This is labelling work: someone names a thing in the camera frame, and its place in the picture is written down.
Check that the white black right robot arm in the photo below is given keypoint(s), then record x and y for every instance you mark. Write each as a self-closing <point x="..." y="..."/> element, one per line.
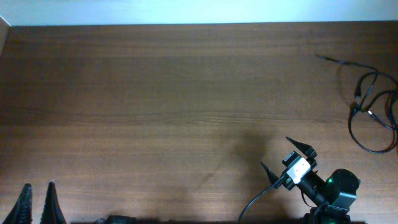
<point x="332" y="197"/>

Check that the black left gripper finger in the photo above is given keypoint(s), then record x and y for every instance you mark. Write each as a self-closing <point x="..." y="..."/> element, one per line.
<point x="21" y="212"/>
<point x="52" y="213"/>

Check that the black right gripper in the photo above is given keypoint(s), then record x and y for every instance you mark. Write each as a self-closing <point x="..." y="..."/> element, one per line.
<point x="306" y="150"/>

